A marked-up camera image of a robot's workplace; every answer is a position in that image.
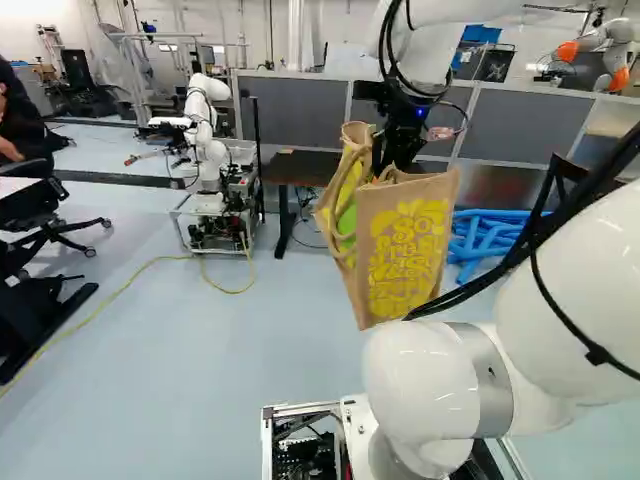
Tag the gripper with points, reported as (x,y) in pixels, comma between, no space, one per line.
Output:
(404,142)

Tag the jute bag with yellow print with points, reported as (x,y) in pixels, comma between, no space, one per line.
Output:
(405,250)

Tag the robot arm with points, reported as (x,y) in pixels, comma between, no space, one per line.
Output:
(425,395)

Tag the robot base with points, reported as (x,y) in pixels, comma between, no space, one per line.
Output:
(305,445)

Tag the dark brown table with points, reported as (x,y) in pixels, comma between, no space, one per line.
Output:
(300,167)

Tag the grey office partition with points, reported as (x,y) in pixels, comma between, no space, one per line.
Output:
(300,110)

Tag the blue foam tubes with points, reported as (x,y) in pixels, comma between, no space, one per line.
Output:
(480,235)

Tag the white robot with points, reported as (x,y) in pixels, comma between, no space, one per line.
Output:
(206,145)

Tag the black office chair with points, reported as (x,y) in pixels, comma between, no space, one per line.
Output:
(40,210)

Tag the person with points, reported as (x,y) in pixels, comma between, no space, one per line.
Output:
(20,120)

